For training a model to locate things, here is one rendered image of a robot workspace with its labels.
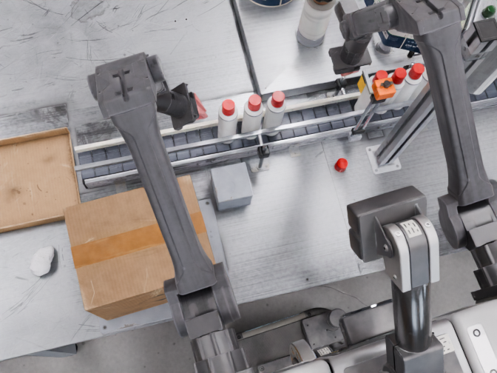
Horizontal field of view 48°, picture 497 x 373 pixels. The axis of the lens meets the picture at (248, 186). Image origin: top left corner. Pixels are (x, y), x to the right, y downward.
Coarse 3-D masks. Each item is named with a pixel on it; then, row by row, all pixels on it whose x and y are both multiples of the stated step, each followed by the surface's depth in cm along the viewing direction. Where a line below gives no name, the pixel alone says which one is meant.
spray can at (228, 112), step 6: (228, 102) 142; (222, 108) 143; (228, 108) 141; (234, 108) 143; (222, 114) 145; (228, 114) 143; (234, 114) 145; (222, 120) 146; (228, 120) 145; (234, 120) 146; (222, 126) 149; (228, 126) 148; (234, 126) 150; (222, 132) 153; (228, 132) 152; (234, 132) 155
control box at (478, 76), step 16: (464, 0) 120; (480, 0) 109; (496, 0) 109; (480, 16) 107; (496, 16) 108; (464, 32) 108; (496, 48) 108; (480, 64) 114; (496, 64) 112; (480, 80) 118
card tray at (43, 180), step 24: (0, 144) 160; (24, 144) 161; (48, 144) 162; (0, 168) 158; (24, 168) 159; (48, 168) 159; (72, 168) 160; (0, 192) 156; (24, 192) 157; (48, 192) 157; (72, 192) 158; (0, 216) 154; (24, 216) 155; (48, 216) 155
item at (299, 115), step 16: (496, 80) 172; (480, 96) 170; (496, 96) 171; (288, 112) 164; (304, 112) 165; (320, 112) 165; (336, 112) 165; (400, 112) 167; (208, 128) 161; (240, 128) 162; (304, 128) 163; (320, 128) 163; (336, 128) 164; (176, 144) 159; (224, 144) 160; (240, 144) 160; (256, 144) 162; (80, 160) 156; (96, 160) 156; (176, 160) 158; (96, 176) 155
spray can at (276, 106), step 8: (272, 96) 143; (280, 96) 143; (272, 104) 145; (280, 104) 144; (272, 112) 147; (280, 112) 147; (264, 120) 155; (272, 120) 151; (280, 120) 152; (264, 128) 159; (272, 136) 162
